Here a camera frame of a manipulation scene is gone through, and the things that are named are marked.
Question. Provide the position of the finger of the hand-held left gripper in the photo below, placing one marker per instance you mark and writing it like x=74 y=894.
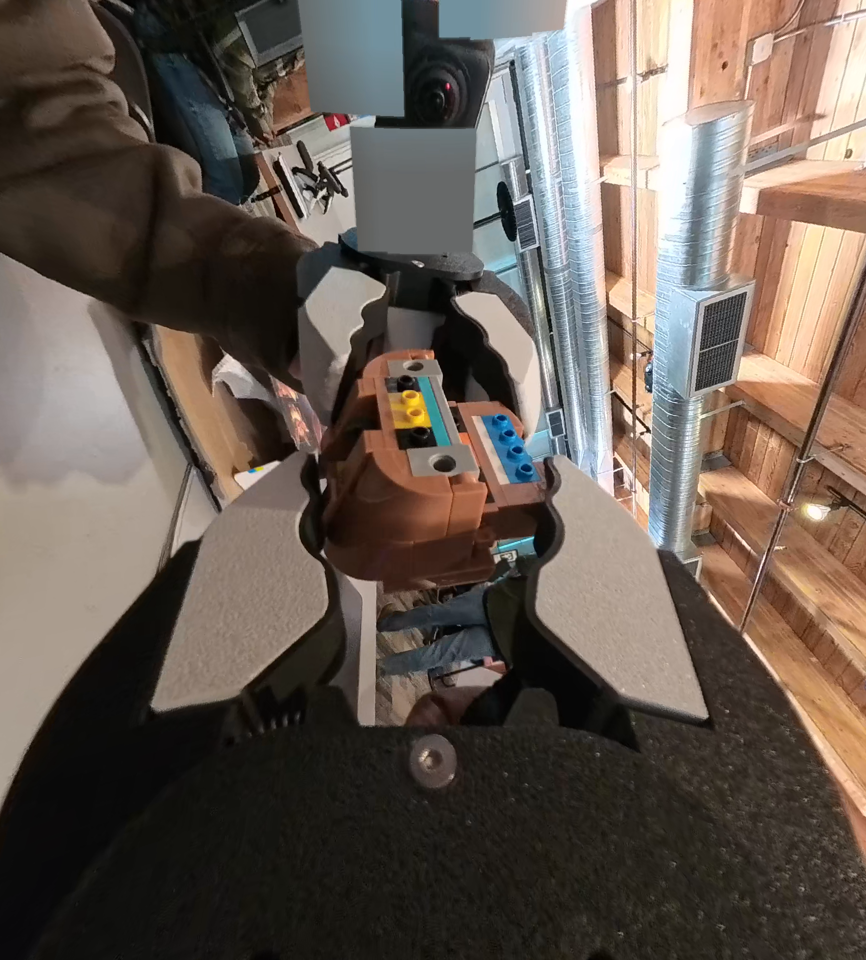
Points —
x=511 y=352
x=328 y=322

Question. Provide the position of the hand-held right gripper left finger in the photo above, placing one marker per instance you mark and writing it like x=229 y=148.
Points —
x=245 y=600

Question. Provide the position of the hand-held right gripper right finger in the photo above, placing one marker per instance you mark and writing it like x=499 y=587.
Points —
x=612 y=607

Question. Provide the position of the brown toy brick model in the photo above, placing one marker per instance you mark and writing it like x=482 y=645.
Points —
x=403 y=525

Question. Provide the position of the person's left forearm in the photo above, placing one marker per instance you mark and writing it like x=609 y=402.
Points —
x=103 y=187

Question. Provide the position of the grey desk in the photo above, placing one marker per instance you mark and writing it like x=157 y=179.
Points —
x=43 y=487

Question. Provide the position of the crumpled white paper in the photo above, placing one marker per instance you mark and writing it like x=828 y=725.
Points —
x=242 y=379

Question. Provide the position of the metal air vent grille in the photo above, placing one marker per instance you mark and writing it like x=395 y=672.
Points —
x=721 y=337

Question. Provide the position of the ceiling spot lamp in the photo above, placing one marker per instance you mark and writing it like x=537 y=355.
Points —
x=815 y=511

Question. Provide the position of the corrugated silver duct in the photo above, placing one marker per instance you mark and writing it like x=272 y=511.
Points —
x=568 y=225

